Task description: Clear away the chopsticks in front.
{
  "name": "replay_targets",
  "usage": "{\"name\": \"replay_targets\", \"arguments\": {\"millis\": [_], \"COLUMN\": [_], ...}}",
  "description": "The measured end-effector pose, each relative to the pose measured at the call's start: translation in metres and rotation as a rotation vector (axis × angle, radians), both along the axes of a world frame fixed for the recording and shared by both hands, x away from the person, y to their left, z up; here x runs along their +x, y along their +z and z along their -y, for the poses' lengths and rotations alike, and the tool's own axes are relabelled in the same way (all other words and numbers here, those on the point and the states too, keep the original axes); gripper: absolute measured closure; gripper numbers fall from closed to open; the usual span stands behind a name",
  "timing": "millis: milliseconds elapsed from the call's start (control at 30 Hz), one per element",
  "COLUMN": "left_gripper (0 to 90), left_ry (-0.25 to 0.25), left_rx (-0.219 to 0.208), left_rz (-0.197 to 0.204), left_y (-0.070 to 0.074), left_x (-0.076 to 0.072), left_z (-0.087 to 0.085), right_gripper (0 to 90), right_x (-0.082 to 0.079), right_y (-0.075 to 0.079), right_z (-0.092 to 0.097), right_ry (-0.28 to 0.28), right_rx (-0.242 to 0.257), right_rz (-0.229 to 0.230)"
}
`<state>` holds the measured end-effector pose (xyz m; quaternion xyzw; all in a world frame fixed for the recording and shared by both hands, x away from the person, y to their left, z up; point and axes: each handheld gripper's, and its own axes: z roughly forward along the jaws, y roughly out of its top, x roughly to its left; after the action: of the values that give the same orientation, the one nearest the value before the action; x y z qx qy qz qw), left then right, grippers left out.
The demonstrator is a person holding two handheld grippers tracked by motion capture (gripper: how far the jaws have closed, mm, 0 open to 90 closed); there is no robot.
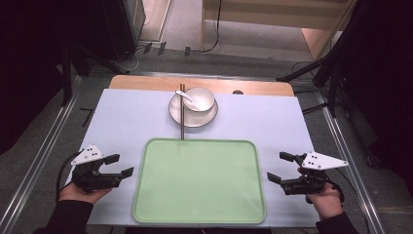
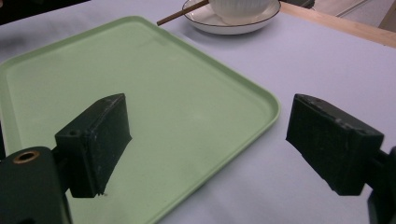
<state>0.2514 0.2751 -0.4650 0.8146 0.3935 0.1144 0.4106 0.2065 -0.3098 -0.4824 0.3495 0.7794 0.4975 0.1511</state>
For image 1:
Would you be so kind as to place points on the dark cabinet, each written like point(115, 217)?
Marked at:
point(123, 26)

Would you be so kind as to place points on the white round plate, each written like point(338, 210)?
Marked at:
point(198, 120)

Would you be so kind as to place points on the light wooden furniture frame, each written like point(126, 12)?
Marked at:
point(259, 9)

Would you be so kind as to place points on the black metal stand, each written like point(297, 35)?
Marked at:
point(66, 81)

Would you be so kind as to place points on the dark curtain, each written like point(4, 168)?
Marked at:
point(29, 65)
point(386, 81)

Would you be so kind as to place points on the dark round table grommet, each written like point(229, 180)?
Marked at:
point(238, 92)

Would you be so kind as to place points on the white ceramic spoon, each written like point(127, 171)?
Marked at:
point(185, 95)

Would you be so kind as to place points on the person's left hand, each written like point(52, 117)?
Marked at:
point(81, 195)

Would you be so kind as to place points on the person's right hand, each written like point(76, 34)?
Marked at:
point(326, 201)

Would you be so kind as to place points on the light green plastic tray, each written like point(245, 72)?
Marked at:
point(198, 182)

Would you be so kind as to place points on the metal floor rail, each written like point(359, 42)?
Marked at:
point(39, 159)
point(350, 169)

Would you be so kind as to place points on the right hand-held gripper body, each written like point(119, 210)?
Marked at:
point(319, 161)

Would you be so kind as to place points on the pale blue table mat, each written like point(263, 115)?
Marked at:
point(123, 123)

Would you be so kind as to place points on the white ceramic bowl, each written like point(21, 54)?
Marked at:
point(204, 99)

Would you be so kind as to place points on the dark wooden chopstick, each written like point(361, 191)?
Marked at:
point(181, 130)

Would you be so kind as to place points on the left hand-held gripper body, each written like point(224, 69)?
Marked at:
point(92, 180)

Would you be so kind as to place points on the black tape floor mark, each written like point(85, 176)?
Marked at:
point(87, 115)

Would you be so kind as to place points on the black tripod stand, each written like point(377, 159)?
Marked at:
point(331, 84)

